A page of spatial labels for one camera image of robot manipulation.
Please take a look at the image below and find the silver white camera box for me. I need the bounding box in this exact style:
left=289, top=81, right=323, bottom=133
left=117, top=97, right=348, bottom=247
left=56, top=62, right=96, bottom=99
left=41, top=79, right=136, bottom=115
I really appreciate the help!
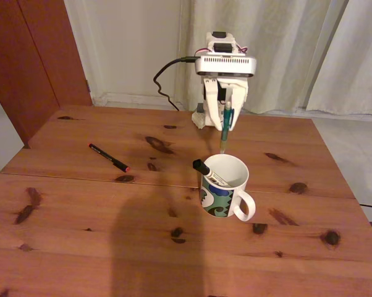
left=194, top=54, right=257, bottom=78

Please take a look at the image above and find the brown wooden cabinet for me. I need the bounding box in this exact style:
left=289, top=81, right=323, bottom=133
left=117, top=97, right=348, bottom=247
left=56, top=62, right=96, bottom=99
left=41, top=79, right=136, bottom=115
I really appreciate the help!
left=0, top=0, right=93, bottom=150

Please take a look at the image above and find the black pen with red end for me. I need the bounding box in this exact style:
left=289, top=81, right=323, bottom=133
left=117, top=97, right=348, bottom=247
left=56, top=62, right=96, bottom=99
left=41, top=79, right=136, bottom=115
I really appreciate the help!
left=88, top=142, right=131, bottom=173

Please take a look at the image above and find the narrow white curtain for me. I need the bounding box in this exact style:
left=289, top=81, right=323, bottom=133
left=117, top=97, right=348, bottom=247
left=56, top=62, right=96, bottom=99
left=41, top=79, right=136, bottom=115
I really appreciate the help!
left=305, top=0, right=372, bottom=118

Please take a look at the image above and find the black camera cable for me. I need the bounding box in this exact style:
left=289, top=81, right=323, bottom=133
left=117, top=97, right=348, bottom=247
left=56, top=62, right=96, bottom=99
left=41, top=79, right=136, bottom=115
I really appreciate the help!
left=153, top=56, right=203, bottom=111

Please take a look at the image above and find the green mechanical pencil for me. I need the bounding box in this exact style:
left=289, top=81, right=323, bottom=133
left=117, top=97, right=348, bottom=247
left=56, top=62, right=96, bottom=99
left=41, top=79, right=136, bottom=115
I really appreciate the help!
left=219, top=101, right=235, bottom=155

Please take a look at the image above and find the white mug with green-blue pattern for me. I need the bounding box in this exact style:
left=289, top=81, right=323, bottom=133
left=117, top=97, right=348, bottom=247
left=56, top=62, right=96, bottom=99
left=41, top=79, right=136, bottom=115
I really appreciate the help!
left=200, top=153, right=256, bottom=223

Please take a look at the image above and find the wide white curtain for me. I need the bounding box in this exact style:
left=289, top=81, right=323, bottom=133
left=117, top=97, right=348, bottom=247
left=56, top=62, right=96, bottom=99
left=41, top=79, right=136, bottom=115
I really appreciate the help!
left=179, top=0, right=350, bottom=116

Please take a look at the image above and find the white marker with black cap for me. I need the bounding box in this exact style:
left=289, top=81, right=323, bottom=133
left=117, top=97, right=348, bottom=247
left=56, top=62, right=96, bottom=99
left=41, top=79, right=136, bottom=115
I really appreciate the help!
left=192, top=158, right=232, bottom=188

